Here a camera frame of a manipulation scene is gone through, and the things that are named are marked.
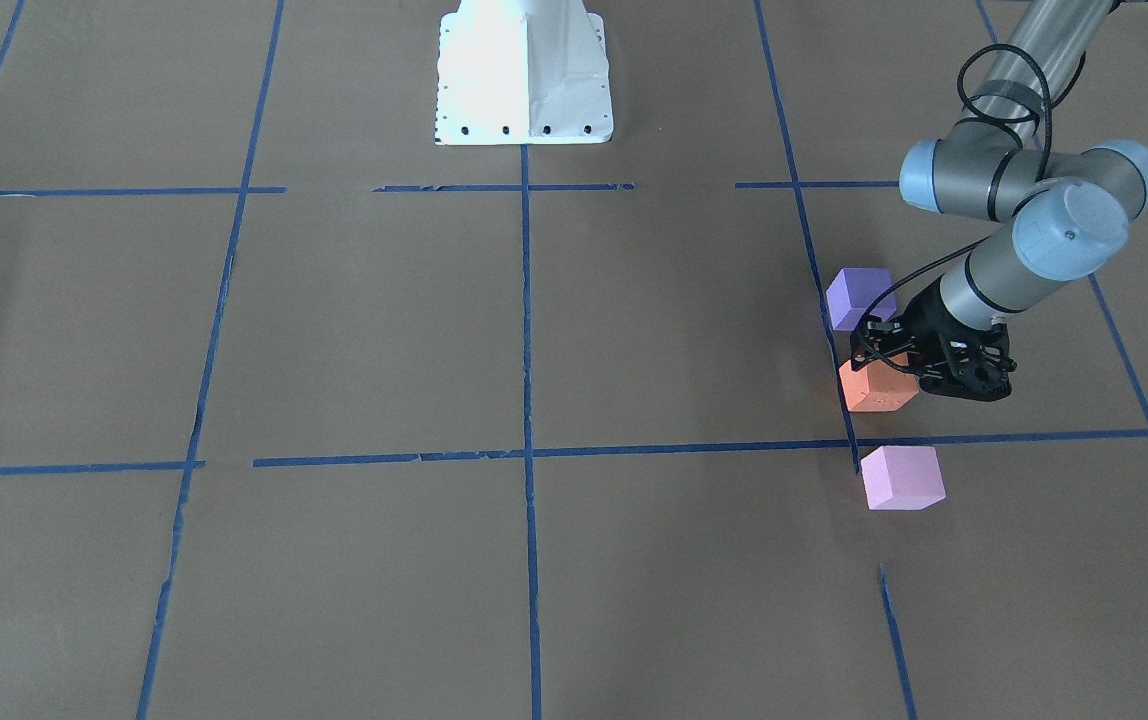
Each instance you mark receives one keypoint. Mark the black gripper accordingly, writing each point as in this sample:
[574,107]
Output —
[923,318]

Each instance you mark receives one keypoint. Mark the orange foam block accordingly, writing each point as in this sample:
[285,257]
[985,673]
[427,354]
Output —
[876,388]

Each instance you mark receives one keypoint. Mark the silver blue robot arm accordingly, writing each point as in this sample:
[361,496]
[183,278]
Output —
[1059,217]

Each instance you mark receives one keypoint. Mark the purple foam block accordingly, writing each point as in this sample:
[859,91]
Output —
[853,290]

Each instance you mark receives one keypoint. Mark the pink foam block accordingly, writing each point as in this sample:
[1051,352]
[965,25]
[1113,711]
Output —
[902,478]

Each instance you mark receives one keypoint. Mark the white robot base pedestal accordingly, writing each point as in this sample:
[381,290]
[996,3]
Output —
[522,73]

